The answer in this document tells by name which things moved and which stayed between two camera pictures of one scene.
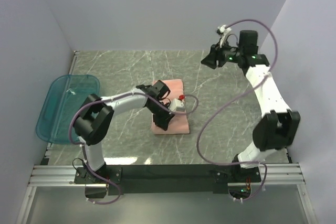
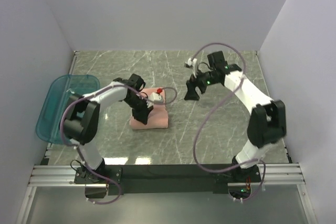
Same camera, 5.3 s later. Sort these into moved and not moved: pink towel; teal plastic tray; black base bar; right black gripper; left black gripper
Moved: left black gripper; right black gripper; pink towel
Not moved: teal plastic tray; black base bar
